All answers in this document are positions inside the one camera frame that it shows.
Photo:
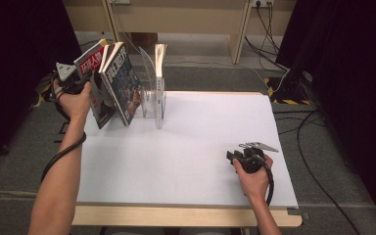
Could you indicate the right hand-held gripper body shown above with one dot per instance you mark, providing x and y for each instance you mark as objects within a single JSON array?
[{"x": 251, "y": 161}]

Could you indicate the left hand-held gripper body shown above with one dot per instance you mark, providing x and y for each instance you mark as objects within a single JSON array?
[{"x": 70, "y": 84}]

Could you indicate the dark red cover magazine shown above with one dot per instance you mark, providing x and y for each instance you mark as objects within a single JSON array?
[{"x": 103, "y": 60}]

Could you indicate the dark magazine with red shape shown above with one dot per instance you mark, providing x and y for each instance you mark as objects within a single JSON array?
[{"x": 101, "y": 107}]

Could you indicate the blue magazine with purple back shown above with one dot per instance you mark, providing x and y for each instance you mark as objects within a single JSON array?
[{"x": 124, "y": 84}]

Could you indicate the clear acrylic magazine rack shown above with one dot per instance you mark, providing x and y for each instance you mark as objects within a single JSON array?
[{"x": 148, "y": 109}]

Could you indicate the white magazine with picture grid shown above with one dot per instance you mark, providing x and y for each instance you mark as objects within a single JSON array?
[{"x": 159, "y": 98}]

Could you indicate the person's left hand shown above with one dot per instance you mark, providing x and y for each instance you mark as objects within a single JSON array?
[{"x": 73, "y": 106}]

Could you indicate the person's right hand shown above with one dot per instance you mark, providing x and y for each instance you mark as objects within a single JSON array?
[{"x": 256, "y": 187}]

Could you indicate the black stand base hazard tape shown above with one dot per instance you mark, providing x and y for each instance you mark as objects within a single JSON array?
[
  {"x": 287, "y": 89},
  {"x": 45, "y": 88}
]

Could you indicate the black curtain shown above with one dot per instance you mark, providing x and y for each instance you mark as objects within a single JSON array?
[
  {"x": 19, "y": 65},
  {"x": 355, "y": 81}
]

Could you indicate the grey table corner bracket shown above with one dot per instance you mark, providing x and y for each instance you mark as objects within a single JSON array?
[{"x": 295, "y": 211}]

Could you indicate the white wall outlet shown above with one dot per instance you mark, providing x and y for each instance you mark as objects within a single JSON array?
[{"x": 262, "y": 3}]

